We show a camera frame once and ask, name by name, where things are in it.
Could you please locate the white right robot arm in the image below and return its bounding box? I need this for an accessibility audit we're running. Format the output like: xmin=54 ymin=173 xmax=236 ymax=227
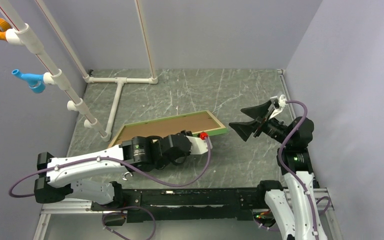
xmin=229 ymin=100 xmax=328 ymax=240

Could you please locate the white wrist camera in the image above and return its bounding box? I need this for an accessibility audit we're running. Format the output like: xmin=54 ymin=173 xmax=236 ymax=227
xmin=186 ymin=132 xmax=213 ymax=155
xmin=267 ymin=94 xmax=287 ymax=120

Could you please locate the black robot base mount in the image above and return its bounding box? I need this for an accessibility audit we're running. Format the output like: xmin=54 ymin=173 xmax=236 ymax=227
xmin=90 ymin=187 xmax=269 ymax=223

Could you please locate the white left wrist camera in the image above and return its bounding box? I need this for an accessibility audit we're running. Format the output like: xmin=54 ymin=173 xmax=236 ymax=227
xmin=186 ymin=132 xmax=213 ymax=155

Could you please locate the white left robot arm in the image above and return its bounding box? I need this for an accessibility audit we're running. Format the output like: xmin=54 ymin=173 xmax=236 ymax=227
xmin=34 ymin=131 xmax=208 ymax=210

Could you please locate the silver open-end wrench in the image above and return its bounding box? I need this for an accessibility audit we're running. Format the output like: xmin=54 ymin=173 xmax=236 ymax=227
xmin=122 ymin=171 xmax=133 ymax=181

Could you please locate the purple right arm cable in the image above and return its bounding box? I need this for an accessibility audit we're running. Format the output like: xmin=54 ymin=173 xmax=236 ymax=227
xmin=252 ymin=100 xmax=332 ymax=240

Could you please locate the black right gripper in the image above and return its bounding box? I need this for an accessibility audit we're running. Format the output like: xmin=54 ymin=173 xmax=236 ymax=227
xmin=229 ymin=99 xmax=292 ymax=146

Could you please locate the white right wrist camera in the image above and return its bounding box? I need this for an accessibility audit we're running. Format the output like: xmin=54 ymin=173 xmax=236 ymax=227
xmin=267 ymin=94 xmax=287 ymax=120

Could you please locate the light wooden picture frame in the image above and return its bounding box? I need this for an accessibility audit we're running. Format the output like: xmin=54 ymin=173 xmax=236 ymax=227
xmin=107 ymin=109 xmax=228 ymax=150

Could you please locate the white PVC pipe stand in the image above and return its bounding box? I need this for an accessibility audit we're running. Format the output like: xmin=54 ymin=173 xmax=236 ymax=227
xmin=0 ymin=0 xmax=159 ymax=142

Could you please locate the blue pipe fitting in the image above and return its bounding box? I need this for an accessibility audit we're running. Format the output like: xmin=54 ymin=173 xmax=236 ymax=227
xmin=11 ymin=69 xmax=46 ymax=94

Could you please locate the brown fibreboard backing board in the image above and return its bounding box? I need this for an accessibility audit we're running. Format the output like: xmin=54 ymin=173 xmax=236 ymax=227
xmin=112 ymin=112 xmax=222 ymax=143

